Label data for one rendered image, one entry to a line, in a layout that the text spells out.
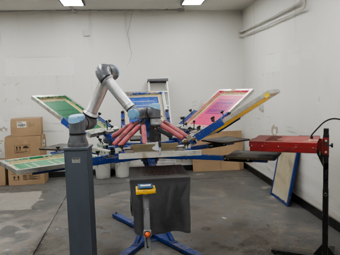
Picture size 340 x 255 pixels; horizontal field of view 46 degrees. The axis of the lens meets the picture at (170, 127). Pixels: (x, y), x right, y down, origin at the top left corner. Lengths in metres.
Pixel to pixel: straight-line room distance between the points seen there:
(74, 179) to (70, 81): 4.72
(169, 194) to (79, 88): 4.84
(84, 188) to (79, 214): 0.20
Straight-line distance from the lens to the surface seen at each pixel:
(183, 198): 3.00
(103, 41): 7.55
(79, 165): 2.95
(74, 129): 2.94
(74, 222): 3.07
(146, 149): 3.41
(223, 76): 7.72
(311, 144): 3.58
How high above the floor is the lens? 1.61
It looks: 6 degrees down
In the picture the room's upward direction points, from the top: 2 degrees counter-clockwise
